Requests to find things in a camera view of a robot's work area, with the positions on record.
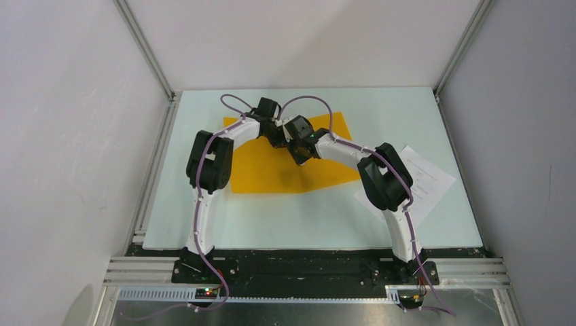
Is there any aluminium corner post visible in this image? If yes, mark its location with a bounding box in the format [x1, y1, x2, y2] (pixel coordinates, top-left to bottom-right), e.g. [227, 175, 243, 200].
[113, 0, 175, 101]
[433, 0, 495, 101]

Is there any white paper sheet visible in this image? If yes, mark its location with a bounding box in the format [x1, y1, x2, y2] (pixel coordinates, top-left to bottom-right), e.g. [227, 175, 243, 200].
[354, 145, 456, 228]

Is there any orange file folder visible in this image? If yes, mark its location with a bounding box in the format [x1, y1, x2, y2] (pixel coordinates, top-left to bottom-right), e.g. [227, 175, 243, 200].
[227, 136, 360, 194]

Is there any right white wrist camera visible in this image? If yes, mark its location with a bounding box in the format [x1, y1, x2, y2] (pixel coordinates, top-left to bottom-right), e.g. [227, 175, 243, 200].
[274, 117, 291, 138]

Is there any controller board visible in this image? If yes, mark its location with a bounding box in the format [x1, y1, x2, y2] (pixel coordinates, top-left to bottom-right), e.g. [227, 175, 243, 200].
[399, 295, 423, 310]
[194, 287, 219, 300]

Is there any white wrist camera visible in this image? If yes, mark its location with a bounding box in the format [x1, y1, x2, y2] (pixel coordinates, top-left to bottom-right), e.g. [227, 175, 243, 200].
[273, 107, 281, 120]
[274, 117, 291, 138]

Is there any left aluminium corner post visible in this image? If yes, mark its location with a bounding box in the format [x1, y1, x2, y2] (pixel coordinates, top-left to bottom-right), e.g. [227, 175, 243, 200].
[113, 0, 175, 101]

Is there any right aluminium corner post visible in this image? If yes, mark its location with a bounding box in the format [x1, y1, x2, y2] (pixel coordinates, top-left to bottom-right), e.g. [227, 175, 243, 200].
[433, 0, 495, 101]

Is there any aluminium frame rail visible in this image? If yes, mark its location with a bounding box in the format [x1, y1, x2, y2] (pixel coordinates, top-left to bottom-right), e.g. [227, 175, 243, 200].
[90, 248, 524, 325]

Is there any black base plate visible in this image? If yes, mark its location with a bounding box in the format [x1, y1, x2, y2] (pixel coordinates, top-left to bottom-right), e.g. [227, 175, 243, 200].
[105, 246, 503, 302]

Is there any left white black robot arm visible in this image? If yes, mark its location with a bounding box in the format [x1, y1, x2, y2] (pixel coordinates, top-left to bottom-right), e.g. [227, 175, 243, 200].
[180, 97, 281, 283]

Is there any right controller board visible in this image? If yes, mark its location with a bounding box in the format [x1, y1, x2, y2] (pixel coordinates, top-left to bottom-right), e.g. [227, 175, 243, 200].
[399, 295, 423, 310]

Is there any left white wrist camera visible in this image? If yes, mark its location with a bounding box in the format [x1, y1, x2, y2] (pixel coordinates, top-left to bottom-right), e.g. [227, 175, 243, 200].
[273, 107, 281, 120]

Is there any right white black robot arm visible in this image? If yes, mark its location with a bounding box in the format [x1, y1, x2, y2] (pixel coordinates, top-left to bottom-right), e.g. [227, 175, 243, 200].
[274, 115, 433, 285]

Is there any left controller board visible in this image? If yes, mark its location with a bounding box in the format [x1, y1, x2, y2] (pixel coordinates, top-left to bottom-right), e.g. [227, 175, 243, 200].
[194, 287, 219, 300]

